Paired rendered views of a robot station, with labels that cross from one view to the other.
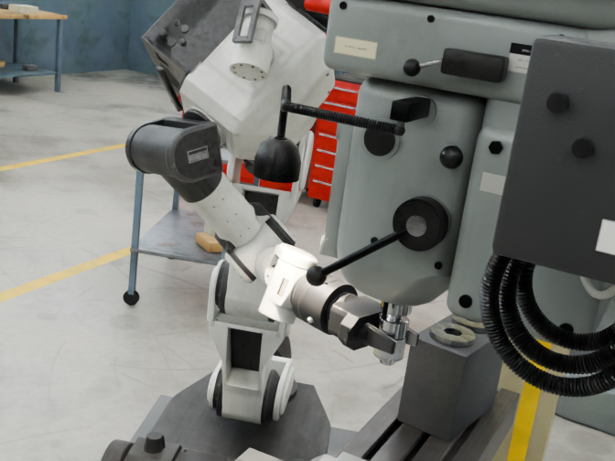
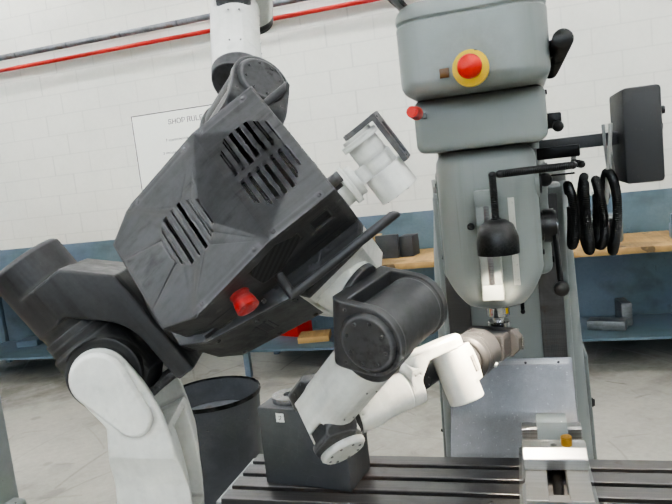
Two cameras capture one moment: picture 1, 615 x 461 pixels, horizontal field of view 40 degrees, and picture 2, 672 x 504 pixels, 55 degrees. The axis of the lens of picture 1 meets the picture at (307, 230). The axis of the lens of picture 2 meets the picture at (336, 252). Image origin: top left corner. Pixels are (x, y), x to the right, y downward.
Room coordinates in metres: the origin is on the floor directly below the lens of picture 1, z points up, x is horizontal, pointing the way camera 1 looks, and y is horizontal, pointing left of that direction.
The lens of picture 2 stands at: (1.71, 1.11, 1.61)
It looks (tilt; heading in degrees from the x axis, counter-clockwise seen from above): 7 degrees down; 262
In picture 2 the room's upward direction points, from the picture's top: 7 degrees counter-clockwise
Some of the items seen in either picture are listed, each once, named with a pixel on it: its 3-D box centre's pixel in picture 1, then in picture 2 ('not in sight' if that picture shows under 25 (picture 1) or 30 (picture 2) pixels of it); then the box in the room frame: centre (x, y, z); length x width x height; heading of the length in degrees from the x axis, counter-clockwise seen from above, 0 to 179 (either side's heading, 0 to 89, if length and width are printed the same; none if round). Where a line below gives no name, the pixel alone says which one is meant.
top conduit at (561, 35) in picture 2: not in sight; (553, 58); (1.06, -0.12, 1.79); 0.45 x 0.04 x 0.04; 65
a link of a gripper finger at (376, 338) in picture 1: (377, 340); not in sight; (1.19, -0.13, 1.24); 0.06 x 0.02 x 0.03; 46
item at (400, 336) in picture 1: (391, 338); not in sight; (1.21, -0.15, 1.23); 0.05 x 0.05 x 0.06
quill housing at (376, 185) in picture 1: (418, 190); (491, 225); (1.21, -0.15, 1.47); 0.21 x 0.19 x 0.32; 155
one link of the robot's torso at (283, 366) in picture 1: (252, 385); not in sight; (2.06, 0.09, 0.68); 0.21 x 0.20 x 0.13; 174
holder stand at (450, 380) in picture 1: (455, 369); (314, 435); (1.61, -0.34, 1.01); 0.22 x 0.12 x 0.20; 147
